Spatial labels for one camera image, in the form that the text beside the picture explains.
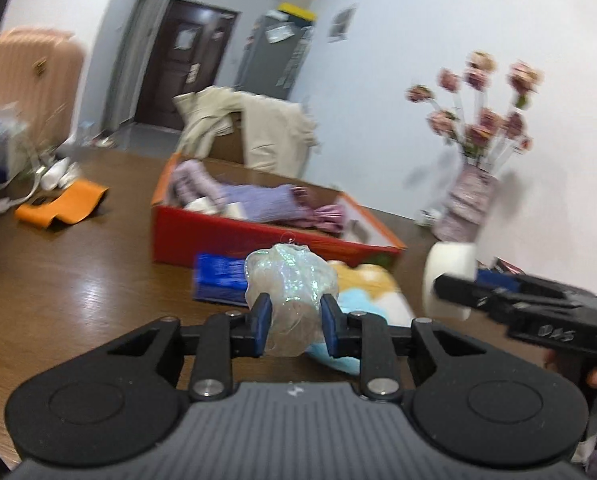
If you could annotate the blue packet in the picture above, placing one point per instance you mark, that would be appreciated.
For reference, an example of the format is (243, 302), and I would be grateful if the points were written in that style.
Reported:
(218, 277)

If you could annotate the red flat box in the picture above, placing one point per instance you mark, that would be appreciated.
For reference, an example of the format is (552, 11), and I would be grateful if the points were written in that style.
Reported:
(505, 265)

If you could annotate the brown chair back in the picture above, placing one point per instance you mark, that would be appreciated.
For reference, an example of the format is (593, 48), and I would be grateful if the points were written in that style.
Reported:
(228, 142)

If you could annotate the beige jacket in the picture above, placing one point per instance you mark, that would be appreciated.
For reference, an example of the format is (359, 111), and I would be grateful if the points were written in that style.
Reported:
(273, 130)

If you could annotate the yellow plush toy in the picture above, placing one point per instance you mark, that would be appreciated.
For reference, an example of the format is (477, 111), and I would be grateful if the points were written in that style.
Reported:
(366, 275)

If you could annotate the wall poster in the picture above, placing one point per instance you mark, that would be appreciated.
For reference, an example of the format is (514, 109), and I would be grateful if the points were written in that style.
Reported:
(342, 22)

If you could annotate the grey refrigerator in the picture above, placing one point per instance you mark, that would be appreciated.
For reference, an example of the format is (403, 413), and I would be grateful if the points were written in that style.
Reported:
(268, 65)

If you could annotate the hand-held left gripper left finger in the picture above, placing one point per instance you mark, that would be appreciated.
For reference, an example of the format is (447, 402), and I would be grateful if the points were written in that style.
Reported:
(262, 322)

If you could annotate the white roll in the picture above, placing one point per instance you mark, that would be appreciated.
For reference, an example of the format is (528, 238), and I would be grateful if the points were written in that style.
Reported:
(446, 270)

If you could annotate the yellow black box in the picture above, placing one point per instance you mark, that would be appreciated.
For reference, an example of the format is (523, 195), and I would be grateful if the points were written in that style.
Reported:
(298, 12)

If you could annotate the lavender knit pouch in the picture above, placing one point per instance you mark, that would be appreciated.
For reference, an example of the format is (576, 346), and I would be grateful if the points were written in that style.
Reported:
(266, 205)

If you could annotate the dark brown door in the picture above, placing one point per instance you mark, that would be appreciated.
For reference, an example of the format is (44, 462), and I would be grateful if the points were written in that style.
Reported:
(178, 85)

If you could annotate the iridescent mesh ball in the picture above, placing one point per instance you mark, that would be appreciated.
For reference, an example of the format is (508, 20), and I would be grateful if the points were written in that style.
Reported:
(293, 285)

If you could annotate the pink towel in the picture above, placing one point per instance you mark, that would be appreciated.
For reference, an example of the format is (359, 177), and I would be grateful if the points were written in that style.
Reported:
(193, 182)

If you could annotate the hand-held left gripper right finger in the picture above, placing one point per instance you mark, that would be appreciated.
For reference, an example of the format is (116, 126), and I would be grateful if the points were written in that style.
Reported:
(330, 327)

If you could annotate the red cardboard box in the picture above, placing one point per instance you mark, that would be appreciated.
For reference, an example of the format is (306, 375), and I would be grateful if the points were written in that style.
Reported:
(218, 237)

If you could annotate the white paper on door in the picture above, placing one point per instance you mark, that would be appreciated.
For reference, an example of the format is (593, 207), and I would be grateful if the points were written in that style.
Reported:
(187, 39)

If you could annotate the dried pink flowers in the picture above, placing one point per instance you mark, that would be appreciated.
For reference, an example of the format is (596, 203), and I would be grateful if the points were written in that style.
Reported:
(480, 120)

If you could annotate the pink ribbed suitcase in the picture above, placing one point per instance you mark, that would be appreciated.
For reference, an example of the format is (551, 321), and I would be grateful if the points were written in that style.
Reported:
(33, 85)

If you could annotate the paper on refrigerator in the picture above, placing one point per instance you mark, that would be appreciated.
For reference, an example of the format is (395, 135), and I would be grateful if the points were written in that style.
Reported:
(279, 34)

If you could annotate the pink speckled vase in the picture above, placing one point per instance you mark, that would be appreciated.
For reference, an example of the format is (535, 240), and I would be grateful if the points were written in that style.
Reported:
(466, 205)

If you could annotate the grey interior door frame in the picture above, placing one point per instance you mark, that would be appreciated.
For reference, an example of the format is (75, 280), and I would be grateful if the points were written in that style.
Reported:
(128, 60)

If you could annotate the small white bottle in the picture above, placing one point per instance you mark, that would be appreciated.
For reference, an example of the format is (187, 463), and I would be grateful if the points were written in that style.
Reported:
(58, 174)

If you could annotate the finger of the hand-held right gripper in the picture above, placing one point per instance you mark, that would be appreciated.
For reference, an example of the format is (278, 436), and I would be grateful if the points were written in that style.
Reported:
(471, 297)
(500, 279)

